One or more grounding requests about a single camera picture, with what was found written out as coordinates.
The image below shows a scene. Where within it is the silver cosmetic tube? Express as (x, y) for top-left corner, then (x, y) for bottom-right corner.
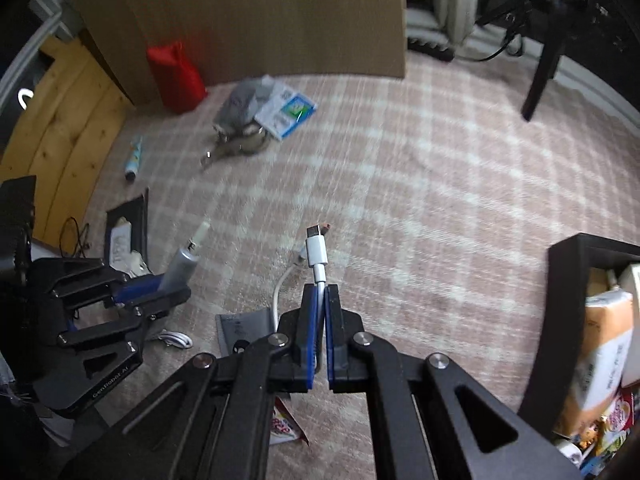
(158, 219), (210, 292)

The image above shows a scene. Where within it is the white usb charging cable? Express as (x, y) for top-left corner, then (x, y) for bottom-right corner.
(150, 224), (331, 348)

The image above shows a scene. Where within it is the blue white blister card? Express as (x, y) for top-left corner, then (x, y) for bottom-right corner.
(254, 80), (317, 141)

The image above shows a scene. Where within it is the grey booklet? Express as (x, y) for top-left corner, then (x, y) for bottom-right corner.
(216, 308), (273, 356)

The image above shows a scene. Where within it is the black storage box left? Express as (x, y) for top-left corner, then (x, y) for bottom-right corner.
(104, 190), (151, 278)

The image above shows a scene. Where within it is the black storage box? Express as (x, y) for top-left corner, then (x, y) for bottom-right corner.
(518, 233), (640, 438)
(104, 190), (151, 278)

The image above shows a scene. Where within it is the red white snack packet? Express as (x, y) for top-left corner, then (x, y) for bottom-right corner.
(269, 396), (309, 445)

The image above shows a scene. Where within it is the fruit pattern cream tube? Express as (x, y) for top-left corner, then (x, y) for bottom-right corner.
(125, 136), (143, 182)

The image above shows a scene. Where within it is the pine wood board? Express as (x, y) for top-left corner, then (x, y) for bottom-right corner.
(1, 37), (134, 254)

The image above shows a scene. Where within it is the metal key bunch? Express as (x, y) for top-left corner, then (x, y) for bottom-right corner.
(201, 124), (271, 170)

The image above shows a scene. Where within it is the grey foil sachet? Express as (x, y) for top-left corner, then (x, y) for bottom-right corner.
(214, 76), (274, 132)

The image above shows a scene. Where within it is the red cloth pouch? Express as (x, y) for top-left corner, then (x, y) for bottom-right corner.
(145, 41), (207, 114)

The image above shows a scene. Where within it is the black storage box right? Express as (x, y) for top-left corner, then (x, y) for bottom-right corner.
(518, 233), (640, 438)

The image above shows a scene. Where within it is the orange white tissue pack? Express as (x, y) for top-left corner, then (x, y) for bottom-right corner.
(554, 289), (634, 438)

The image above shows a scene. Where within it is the beige wooden cabinet panel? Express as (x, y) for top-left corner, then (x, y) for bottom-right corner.
(73, 0), (406, 105)

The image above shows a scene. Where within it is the black thin cable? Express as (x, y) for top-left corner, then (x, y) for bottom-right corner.
(58, 216), (92, 261)

